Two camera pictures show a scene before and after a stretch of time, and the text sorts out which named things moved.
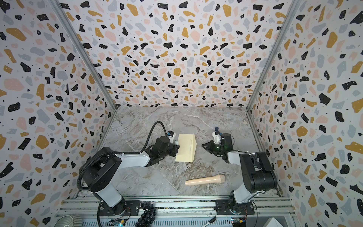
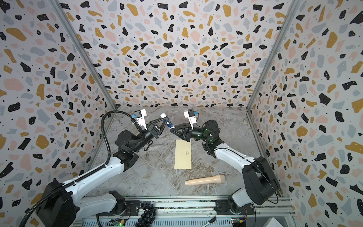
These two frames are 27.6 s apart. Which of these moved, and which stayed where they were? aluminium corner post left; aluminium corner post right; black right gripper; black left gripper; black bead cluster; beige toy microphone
Moved: black right gripper; black left gripper
Stayed: beige toy microphone; aluminium corner post left; black bead cluster; aluminium corner post right
